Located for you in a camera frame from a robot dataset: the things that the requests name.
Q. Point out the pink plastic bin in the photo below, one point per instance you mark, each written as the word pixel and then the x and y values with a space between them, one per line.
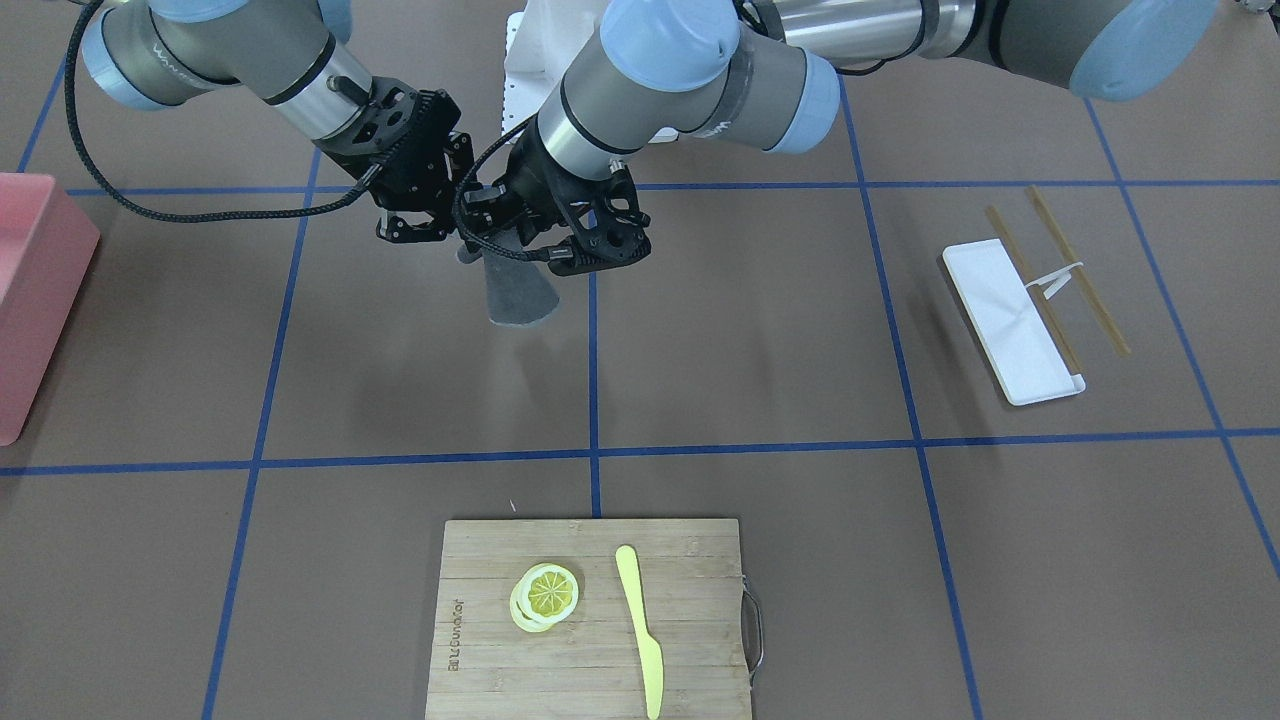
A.
pixel 47 244

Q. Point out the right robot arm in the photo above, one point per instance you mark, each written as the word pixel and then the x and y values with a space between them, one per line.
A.
pixel 156 55

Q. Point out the yellow lemon slice toy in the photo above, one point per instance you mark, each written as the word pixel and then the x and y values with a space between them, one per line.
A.
pixel 543 597

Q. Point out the white pedestal column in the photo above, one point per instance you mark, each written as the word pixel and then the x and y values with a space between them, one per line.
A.
pixel 541 42

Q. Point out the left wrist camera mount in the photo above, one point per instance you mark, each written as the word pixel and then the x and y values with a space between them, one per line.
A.
pixel 607 226

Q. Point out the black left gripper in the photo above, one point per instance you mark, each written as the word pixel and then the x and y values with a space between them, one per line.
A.
pixel 532 186

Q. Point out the white rectangular tray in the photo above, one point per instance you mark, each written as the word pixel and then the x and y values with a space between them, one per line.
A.
pixel 1026 366

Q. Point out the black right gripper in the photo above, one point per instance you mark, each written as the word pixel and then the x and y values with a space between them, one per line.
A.
pixel 413 183

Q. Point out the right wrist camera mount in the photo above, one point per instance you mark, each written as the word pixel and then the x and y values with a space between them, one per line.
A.
pixel 397 113

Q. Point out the grey cloth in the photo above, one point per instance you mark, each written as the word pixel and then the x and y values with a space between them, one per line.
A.
pixel 517 293

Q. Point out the wooden towel rack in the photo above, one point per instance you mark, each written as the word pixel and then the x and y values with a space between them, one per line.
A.
pixel 1041 289

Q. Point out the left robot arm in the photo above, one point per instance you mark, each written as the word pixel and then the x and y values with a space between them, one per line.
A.
pixel 769 75

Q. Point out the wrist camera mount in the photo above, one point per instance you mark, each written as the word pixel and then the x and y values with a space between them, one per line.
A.
pixel 607 226
pixel 397 113

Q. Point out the wooden cutting board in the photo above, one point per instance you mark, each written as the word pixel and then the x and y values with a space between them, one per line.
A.
pixel 587 666

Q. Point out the yellow plastic knife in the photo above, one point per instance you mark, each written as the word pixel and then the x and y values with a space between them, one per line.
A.
pixel 650 652

